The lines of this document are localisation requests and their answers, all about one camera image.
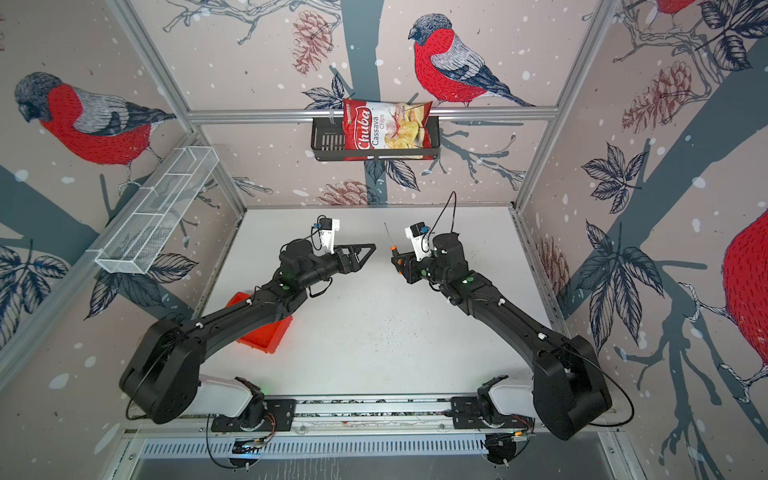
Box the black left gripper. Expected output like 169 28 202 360
299 243 375 291

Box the orange-collared thin screwdriver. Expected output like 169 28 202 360
383 222 398 258

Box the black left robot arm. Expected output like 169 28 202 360
119 239 376 424

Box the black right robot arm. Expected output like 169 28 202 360
352 233 612 440

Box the red plastic bin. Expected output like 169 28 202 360
237 316 293 354

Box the red cassava chips bag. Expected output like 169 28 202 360
343 99 432 149

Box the aluminium back crossbar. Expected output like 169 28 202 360
185 106 560 125

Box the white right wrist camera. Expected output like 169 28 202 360
405 222 431 261

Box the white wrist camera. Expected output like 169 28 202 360
405 222 431 261
310 215 340 254

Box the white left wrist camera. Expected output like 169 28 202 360
310 215 340 254

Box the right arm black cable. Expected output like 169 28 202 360
427 191 458 241

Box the black wire wall basket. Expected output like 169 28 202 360
310 116 441 161

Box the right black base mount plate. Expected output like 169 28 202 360
443 396 535 430

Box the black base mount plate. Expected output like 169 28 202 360
210 397 297 434
443 396 535 430

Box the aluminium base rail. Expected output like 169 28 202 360
140 386 544 435

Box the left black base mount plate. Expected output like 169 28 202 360
210 397 297 434

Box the white mesh wall shelf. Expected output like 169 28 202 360
95 146 219 274

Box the aluminium corner frame post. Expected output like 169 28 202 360
106 0 247 218

